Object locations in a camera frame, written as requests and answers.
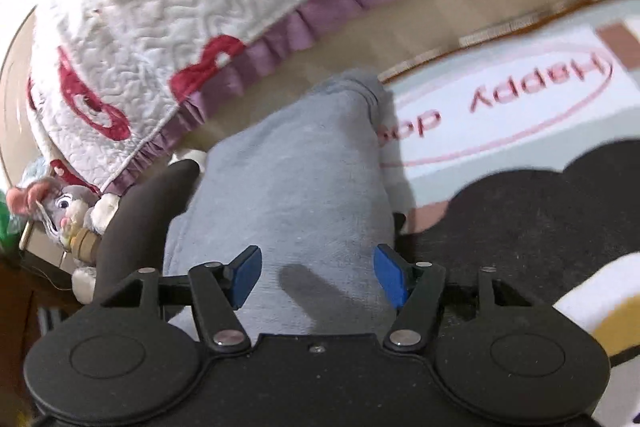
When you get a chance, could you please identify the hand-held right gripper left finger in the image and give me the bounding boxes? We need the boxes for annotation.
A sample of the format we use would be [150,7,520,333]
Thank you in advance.
[100,245,264,354]

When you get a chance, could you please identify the beige bed frame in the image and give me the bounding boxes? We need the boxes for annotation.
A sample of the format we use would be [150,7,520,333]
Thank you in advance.
[187,0,640,152]

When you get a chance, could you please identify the pastel printed rug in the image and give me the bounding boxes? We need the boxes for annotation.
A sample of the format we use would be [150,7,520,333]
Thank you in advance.
[376,0,640,427]

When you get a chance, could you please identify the white quilted bear-print bedspread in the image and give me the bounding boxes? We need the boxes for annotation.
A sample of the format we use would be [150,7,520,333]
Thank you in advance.
[26,0,640,198]

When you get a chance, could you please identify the grey rabbit plush toy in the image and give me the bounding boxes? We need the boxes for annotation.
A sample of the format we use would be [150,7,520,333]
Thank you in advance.
[6,157,122,305]

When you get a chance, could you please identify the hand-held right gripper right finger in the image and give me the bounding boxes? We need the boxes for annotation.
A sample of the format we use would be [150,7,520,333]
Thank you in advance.
[373,243,535,351]

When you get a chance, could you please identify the grey knit sweater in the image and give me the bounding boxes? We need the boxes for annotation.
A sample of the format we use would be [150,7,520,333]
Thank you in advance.
[162,68,417,339]

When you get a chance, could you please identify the beige curved headboard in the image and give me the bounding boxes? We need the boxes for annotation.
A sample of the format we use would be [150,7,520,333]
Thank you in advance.
[0,4,43,190]

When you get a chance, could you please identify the green object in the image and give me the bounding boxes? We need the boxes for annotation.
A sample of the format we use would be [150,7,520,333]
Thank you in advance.
[0,201,25,250]

